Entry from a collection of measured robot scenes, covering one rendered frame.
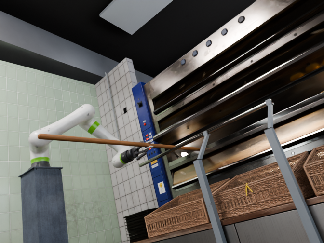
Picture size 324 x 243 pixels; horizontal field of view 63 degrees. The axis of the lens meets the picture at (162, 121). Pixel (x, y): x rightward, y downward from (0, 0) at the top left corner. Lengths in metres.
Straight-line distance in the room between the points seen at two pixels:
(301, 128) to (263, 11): 0.97
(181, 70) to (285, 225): 1.70
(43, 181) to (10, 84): 1.43
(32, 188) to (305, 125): 1.88
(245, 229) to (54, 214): 1.21
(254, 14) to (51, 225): 2.17
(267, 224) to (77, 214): 1.93
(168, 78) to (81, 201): 1.54
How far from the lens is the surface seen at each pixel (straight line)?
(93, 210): 3.03
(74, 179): 3.00
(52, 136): 1.49
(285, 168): 1.44
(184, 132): 2.46
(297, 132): 2.05
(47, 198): 2.00
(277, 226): 1.55
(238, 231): 1.64
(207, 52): 2.54
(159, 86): 2.81
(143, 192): 2.85
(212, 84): 2.41
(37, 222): 1.94
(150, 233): 2.12
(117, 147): 2.23
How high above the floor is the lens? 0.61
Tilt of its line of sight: 22 degrees up
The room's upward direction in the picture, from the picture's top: 15 degrees counter-clockwise
